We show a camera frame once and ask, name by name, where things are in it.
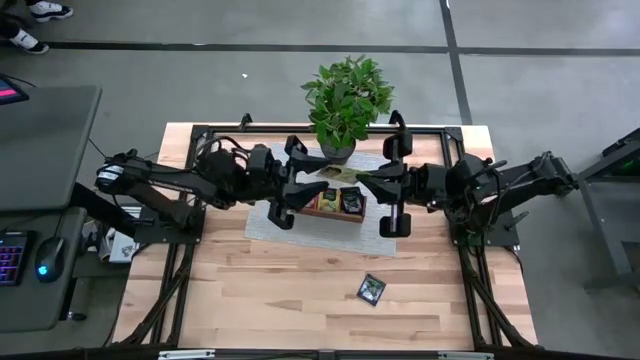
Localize dark grey computer desk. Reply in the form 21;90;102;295
0;206;89;335

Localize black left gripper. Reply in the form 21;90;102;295
247;133;333;232

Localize black aluminium table frame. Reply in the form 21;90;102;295
112;122;540;360

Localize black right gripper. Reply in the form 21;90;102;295
354;130;450;239

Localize green plant in black pot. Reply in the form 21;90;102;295
299;53;396;166

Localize black metal cart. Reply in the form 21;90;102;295
551;127;640;292

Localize silver frame bracket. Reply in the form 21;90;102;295
157;349;216;360
438;351;495;360

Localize wooden three-compartment tea box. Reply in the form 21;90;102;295
298;185;370;224

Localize dark grey raised desk panel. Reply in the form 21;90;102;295
0;84;104;212

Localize white box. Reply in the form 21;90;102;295
97;227;141;265

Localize yellow lemon lime tea bag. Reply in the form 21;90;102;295
318;188;341;214

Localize tablet with pink screen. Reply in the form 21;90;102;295
0;74;30;107

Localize black lever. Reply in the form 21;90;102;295
503;210;530;232

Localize black computer mouse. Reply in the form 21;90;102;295
34;236;66;284

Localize backlit black keyboard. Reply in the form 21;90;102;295
0;229;37;287

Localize grey woven table mat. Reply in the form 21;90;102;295
243;142;399;258

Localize person's shoe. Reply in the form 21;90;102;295
27;0;75;24
7;27;51;55

